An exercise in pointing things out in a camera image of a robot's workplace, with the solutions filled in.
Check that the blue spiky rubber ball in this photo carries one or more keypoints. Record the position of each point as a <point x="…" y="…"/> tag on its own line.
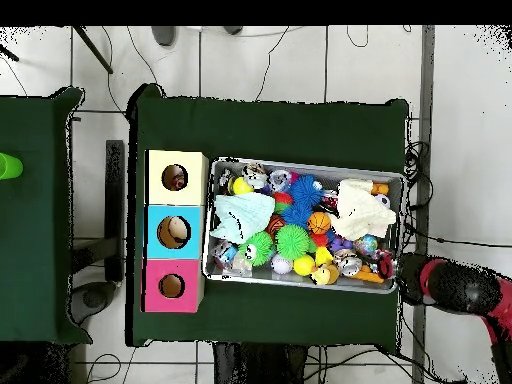
<point x="298" y="214"/>

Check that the person's foot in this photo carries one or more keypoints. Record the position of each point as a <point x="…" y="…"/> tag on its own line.
<point x="232" y="30"/>
<point x="163" y="34"/>

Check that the black upright panel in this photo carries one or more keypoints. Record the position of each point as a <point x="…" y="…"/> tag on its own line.
<point x="116" y="208"/>

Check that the dark green table cloth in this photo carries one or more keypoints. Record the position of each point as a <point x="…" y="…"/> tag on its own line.
<point x="32" y="240"/>
<point x="264" y="128"/>

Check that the bright green cup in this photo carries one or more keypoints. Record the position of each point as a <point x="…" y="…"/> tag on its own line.
<point x="10" y="166"/>

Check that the grey vertical beam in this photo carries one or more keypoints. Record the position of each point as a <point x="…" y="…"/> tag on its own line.
<point x="428" y="80"/>

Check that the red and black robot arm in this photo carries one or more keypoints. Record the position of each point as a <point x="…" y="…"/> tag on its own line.
<point x="456" y="288"/>

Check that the green furry monster toy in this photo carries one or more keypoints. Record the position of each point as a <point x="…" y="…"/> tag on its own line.
<point x="258" y="248"/>

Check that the small black white soccer ball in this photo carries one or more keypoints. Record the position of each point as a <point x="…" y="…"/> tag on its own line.
<point x="384" y="202"/>

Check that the blue furry monster toy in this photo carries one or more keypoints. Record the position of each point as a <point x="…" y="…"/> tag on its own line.
<point x="306" y="190"/>

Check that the wooden box with three holes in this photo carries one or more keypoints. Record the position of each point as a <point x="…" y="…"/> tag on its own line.
<point x="192" y="240"/>

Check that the crushed colourful drink can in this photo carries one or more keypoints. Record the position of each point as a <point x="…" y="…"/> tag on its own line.
<point x="178" y="180"/>

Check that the grey round base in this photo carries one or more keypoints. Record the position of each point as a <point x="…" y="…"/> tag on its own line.
<point x="92" y="302"/>

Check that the cream muslin cloth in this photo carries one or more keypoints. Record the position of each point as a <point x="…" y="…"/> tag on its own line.
<point x="360" y="210"/>

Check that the green spiky rubber ball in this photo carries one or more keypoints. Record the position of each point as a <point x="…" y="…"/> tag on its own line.
<point x="293" y="242"/>

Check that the mint green muslin cloth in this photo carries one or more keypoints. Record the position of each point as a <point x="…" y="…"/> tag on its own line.
<point x="244" y="216"/>

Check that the orange tiger striped ball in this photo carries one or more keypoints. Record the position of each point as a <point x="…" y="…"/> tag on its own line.
<point x="277" y="225"/>

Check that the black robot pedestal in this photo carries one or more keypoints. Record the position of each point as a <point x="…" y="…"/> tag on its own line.
<point x="264" y="368"/>

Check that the thin black rod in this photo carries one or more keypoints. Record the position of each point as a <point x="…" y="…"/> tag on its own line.
<point x="92" y="48"/>

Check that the small orange basketball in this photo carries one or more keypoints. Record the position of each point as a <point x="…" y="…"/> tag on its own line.
<point x="320" y="223"/>

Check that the clear mesh bin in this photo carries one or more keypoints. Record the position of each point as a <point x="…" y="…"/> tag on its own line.
<point x="240" y="276"/>

